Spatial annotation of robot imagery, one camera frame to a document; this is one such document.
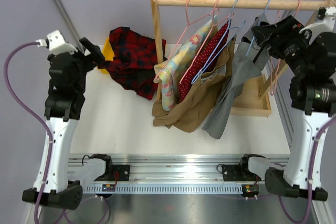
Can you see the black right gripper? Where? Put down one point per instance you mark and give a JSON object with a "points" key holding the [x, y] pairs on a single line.
{"points": [[287, 30]]}

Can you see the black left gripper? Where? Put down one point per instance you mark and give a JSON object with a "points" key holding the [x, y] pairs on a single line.
{"points": [[92, 59]]}

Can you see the grey skirt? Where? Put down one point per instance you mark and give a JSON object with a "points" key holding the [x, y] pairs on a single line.
{"points": [[248, 62]]}

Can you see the red black plaid skirt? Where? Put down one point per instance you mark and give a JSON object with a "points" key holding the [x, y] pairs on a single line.
{"points": [[133, 63]]}

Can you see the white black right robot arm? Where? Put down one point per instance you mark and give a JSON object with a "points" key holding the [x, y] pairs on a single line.
{"points": [[309, 51]]}

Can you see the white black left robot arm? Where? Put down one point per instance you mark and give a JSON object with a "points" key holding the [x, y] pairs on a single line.
{"points": [[53, 187]]}

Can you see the red white polka-dot skirt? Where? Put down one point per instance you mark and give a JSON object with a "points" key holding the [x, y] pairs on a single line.
{"points": [[185, 83]]}

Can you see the pastel floral skirt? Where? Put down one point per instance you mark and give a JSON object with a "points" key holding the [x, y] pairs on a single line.
{"points": [[170, 72]]}

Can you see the tan brown skirt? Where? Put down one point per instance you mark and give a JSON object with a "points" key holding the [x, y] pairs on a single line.
{"points": [[201, 98]]}

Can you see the yellow plastic tray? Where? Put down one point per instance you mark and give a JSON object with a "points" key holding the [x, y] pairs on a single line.
{"points": [[107, 50]]}

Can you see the wooden clothes rack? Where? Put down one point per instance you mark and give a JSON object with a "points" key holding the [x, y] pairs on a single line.
{"points": [[254, 100]]}

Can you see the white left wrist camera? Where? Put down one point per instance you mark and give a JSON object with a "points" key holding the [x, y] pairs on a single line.
{"points": [[56, 44]]}

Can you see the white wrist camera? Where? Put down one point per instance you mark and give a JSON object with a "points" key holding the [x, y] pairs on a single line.
{"points": [[325, 22], [56, 44]]}

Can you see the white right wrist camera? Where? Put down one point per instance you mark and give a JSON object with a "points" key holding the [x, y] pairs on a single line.
{"points": [[325, 22]]}

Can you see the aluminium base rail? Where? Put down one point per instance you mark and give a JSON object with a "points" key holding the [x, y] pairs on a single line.
{"points": [[177, 174]]}

